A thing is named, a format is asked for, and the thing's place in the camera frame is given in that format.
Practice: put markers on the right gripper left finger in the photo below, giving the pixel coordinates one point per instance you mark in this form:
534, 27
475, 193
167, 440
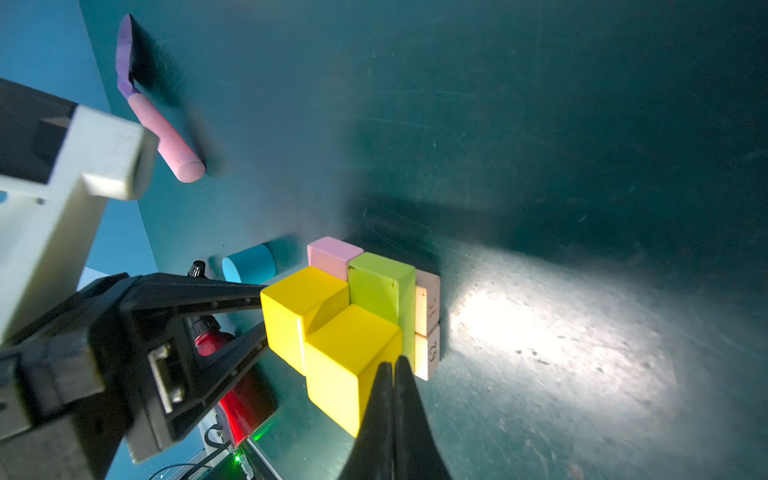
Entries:
372, 453

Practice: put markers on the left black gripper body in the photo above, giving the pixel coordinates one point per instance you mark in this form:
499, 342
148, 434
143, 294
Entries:
117, 363

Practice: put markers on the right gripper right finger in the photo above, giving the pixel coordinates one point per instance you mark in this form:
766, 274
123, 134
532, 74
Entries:
415, 454

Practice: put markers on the yellow cube block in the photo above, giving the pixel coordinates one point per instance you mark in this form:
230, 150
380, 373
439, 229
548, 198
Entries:
298, 305
341, 361

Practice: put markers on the tan wood block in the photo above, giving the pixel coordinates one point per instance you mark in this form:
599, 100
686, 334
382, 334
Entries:
427, 353
427, 307

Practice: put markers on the lime green rectangular block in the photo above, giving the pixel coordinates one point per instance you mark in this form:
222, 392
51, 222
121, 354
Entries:
387, 288

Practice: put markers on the pink rectangular block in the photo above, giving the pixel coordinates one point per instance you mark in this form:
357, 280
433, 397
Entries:
332, 256

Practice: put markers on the teal cylinder block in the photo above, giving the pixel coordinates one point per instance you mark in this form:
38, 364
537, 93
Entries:
255, 265

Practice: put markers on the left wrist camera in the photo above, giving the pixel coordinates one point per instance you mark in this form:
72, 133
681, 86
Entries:
61, 162

